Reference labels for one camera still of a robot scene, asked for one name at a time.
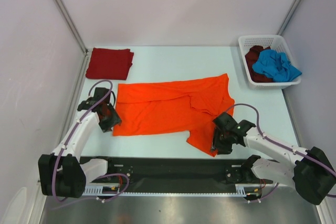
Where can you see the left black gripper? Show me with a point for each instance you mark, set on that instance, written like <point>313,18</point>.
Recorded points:
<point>115,120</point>

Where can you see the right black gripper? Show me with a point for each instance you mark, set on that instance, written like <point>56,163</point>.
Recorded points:
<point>219,143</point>

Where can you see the orange t shirt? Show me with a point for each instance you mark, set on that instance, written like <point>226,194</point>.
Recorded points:
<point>169,107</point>

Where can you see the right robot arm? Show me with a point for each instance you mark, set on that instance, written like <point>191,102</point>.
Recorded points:
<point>309,172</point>

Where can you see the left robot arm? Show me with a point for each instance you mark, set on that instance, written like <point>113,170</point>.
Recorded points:
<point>61,173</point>

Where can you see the folded dark red shirt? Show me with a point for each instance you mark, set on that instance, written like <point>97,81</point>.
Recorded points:
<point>112,64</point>

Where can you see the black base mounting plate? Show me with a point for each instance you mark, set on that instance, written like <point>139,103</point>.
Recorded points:
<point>183,171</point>

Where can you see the dark red shirt in basket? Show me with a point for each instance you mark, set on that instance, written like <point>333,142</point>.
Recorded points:
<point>251,57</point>

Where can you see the white plastic basket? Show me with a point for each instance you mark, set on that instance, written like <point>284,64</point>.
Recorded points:
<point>275,42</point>

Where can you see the blue crumpled t shirt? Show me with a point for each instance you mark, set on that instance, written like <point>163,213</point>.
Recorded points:
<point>276,65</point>

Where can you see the white slotted cable duct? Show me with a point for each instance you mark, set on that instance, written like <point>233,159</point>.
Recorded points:
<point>147,189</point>

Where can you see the right aluminium frame post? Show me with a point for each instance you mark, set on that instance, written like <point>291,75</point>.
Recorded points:
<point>290,13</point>

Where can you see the aluminium frame post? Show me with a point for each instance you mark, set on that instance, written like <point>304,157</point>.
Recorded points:
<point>71,25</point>
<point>290,13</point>

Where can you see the left aluminium frame post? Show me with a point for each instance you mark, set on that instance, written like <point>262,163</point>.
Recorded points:
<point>71,25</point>

